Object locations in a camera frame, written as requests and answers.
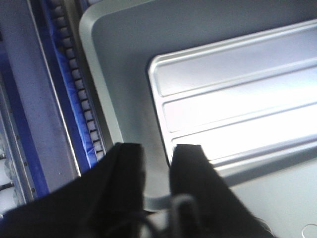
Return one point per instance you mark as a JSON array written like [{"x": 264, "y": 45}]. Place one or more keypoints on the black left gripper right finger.
[{"x": 222, "y": 214}]

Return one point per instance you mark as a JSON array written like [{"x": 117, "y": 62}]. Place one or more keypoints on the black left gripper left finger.
[{"x": 105, "y": 202}]

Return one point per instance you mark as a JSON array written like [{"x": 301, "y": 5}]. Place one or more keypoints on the silver metal tray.
[{"x": 249, "y": 101}]

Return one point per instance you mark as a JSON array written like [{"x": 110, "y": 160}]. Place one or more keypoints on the far right roller track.
[{"x": 63, "y": 22}]

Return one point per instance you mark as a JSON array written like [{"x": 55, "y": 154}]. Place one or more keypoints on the grey plastic tote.
[{"x": 120, "y": 39}]

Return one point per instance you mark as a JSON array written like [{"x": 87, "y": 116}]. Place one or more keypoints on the stainless steel rack frame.
[{"x": 49, "y": 152}]

